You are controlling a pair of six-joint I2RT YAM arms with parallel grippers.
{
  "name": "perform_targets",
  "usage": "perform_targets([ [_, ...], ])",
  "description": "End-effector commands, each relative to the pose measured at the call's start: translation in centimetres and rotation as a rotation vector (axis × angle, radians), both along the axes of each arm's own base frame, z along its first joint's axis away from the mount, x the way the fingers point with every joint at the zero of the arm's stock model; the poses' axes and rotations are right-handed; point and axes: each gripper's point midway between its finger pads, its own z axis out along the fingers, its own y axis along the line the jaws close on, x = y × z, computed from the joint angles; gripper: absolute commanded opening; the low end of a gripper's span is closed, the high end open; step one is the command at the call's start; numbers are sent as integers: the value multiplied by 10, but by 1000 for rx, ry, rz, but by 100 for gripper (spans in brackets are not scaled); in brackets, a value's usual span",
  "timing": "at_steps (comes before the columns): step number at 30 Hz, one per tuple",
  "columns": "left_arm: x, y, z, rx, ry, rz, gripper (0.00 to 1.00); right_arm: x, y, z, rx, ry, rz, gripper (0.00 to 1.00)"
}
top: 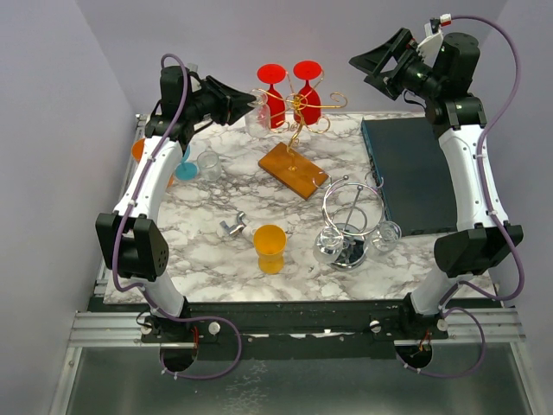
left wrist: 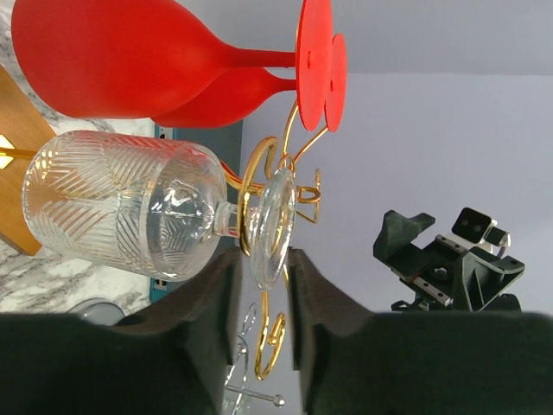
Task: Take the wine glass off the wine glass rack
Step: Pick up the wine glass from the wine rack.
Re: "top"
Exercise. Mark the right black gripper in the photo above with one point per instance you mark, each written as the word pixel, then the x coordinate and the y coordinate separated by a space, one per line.
pixel 403 47

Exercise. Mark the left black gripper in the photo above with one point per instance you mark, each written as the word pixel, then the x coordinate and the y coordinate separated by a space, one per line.
pixel 232 104

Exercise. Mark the clear wine glass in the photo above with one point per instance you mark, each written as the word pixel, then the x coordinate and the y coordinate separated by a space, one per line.
pixel 209 165
pixel 257 120

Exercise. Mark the orange wine glass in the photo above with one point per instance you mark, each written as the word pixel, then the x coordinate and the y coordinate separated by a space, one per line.
pixel 137 152

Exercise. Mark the yellow wine glass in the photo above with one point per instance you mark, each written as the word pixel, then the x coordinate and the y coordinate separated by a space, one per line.
pixel 269 242

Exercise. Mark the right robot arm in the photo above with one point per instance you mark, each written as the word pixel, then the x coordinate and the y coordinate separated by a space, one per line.
pixel 440 70

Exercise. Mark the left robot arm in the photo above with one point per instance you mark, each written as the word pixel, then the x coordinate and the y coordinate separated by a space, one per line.
pixel 132 245

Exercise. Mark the left red wine glass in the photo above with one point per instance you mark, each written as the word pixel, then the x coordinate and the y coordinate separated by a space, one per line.
pixel 272 74

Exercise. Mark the red wine glass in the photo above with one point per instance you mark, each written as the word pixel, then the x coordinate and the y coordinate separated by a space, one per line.
pixel 272 74
pixel 309 99

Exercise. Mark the right red wine glass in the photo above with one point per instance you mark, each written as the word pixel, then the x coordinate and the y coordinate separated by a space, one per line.
pixel 309 99

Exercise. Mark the blue wine glass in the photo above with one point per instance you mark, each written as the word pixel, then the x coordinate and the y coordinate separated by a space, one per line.
pixel 185 170

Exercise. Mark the white cylinder fitting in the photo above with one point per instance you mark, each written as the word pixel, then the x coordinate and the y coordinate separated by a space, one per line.
pixel 248 233

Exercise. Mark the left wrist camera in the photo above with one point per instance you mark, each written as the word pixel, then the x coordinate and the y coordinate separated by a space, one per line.
pixel 193 68

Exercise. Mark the gold wire wine glass rack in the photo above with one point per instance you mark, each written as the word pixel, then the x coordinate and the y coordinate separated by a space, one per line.
pixel 284 162

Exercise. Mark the chrome wire glass rack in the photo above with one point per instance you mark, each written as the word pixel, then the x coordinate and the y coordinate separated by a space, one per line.
pixel 355 209

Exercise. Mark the aluminium rail frame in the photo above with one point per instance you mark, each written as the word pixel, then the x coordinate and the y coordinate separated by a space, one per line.
pixel 482 367

